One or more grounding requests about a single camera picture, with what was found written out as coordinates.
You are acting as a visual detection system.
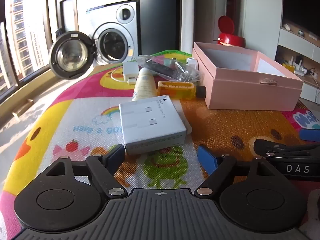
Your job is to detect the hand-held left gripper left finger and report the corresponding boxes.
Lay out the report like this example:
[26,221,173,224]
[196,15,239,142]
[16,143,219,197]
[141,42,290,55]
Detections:
[46,144,128,198]

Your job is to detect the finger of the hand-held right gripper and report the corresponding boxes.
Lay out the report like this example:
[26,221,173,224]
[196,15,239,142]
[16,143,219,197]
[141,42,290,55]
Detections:
[253,139,320,157]
[299,129,320,142]

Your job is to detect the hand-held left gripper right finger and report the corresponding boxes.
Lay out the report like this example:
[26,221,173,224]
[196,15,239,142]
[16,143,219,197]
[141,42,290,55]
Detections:
[197,145,276,197]

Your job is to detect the white cable box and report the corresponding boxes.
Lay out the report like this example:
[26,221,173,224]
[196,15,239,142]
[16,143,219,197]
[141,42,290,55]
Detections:
[119,95,187,155]

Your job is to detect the pink cardboard box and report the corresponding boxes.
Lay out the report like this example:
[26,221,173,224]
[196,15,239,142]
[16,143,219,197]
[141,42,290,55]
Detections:
[192,42,304,111]

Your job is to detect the yellow liquid bottle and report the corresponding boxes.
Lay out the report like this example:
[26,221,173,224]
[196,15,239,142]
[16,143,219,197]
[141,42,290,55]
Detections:
[157,81,207,100]

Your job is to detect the cream lotion tube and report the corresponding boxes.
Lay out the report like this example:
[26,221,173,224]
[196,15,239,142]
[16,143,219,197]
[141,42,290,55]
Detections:
[132,67,158,102]

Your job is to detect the white adapter with cable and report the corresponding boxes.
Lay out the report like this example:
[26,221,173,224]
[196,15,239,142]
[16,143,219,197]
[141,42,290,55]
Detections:
[111,62,140,85]

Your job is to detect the clear bag with black cable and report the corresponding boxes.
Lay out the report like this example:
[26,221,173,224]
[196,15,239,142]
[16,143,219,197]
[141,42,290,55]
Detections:
[136,55,202,82]

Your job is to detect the white power plug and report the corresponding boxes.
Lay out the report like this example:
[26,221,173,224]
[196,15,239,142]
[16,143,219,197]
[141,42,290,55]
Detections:
[186,56,199,70]

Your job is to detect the colourful cartoon play mat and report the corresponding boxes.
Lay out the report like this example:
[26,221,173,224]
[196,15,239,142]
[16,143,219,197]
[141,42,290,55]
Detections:
[0,49,320,240]

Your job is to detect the white router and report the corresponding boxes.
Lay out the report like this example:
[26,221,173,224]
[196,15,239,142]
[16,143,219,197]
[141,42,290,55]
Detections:
[295,57,309,77]

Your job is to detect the white television cabinet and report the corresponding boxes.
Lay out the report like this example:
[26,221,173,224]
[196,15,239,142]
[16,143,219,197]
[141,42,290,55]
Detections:
[275,22,320,103]

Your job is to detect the round washing machine door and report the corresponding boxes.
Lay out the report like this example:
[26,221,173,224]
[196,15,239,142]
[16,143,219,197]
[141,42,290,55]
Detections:
[49,30,97,80]

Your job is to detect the red trash can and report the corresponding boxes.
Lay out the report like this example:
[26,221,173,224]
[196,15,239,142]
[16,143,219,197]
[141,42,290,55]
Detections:
[217,15,246,48]

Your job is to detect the black television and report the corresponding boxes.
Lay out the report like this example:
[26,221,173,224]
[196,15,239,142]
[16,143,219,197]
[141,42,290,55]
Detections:
[282,0,320,40]

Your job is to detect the silver washing machine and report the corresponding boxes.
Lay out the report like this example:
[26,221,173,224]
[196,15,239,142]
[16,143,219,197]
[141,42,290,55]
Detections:
[86,1,138,67]

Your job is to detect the brown framed door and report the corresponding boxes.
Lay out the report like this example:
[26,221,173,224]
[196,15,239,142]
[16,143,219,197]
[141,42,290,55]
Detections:
[55,0,79,40]

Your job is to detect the large window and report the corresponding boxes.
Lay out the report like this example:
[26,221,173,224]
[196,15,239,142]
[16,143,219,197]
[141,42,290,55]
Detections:
[0,0,60,100]

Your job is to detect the white hanging cable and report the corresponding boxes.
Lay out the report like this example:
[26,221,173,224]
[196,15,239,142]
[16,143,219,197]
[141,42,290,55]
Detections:
[309,67,320,90]

